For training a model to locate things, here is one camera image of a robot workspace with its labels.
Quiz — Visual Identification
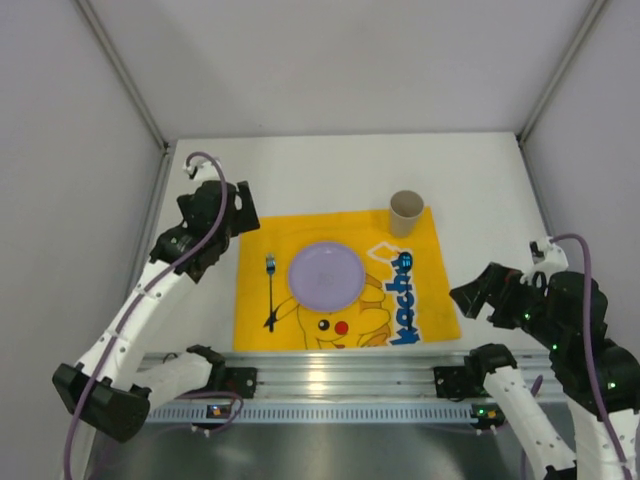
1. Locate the blue plastic fork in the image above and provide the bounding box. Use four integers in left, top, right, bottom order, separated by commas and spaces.
265, 253, 276, 333

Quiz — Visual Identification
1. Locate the yellow pikachu cloth mat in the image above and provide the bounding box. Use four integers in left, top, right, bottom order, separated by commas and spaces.
234, 209, 461, 351

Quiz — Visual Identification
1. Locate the purple plastic plate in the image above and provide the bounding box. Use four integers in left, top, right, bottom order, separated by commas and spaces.
287, 242, 366, 313

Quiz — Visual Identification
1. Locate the beige paper cup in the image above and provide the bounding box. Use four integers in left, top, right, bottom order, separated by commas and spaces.
389, 190, 425, 238

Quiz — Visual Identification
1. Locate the blue metallic spoon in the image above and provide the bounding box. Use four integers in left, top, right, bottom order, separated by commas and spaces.
398, 252, 413, 270

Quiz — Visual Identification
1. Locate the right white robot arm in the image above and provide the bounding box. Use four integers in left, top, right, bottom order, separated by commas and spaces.
450, 263, 639, 479

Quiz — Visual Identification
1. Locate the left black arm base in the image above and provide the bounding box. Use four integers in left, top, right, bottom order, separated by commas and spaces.
186, 345, 258, 399

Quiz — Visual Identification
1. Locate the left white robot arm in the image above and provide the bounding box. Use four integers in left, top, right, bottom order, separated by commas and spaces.
52, 180, 260, 443

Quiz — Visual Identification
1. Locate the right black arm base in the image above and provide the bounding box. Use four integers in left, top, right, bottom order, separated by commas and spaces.
433, 343, 517, 402

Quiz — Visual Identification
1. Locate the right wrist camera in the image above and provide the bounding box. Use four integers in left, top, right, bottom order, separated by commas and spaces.
529, 237, 569, 277

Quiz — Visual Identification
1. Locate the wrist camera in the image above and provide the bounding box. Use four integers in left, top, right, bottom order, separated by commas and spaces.
182, 157, 221, 182
529, 237, 569, 277

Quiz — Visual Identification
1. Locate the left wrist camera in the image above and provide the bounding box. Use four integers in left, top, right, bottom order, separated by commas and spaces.
182, 157, 221, 182

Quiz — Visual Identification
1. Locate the aluminium mounting rail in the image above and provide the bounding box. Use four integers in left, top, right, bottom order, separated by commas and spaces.
137, 349, 566, 401

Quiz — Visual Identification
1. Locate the white slotted cable duct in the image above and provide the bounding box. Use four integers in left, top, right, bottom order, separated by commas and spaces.
147, 400, 505, 428

